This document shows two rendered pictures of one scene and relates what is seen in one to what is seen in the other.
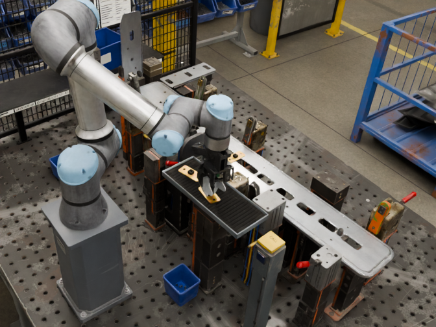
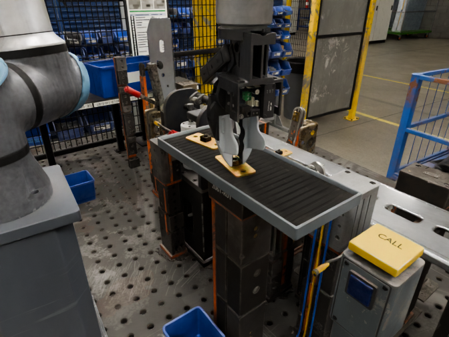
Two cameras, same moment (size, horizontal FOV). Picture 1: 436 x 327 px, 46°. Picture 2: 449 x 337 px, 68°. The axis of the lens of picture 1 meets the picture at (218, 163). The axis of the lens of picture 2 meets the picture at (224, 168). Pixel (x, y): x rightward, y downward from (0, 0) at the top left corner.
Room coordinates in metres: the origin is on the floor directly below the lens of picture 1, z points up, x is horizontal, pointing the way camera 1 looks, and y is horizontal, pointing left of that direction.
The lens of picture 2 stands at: (0.73, -0.04, 1.41)
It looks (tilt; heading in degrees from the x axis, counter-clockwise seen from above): 27 degrees down; 8
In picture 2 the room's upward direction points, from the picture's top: straight up
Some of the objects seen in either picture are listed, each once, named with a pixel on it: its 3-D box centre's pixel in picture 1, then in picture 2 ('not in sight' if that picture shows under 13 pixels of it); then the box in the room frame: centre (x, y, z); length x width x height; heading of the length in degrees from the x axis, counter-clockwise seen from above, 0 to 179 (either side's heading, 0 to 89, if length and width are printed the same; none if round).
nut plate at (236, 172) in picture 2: (209, 193); (234, 162); (1.23, 0.02, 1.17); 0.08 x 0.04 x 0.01; 34
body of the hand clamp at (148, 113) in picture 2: (135, 140); (159, 154); (1.85, 0.38, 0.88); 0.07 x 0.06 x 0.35; 135
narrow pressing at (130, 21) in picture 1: (132, 47); (162, 61); (2.16, 0.44, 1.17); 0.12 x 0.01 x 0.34; 135
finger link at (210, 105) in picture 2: (204, 174); (222, 111); (1.22, 0.04, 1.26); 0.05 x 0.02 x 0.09; 124
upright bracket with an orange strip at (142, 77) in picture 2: (123, 115); (148, 128); (1.93, 0.44, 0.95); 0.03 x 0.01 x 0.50; 45
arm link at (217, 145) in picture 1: (218, 138); (246, 11); (1.22, 0.01, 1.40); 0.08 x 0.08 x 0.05
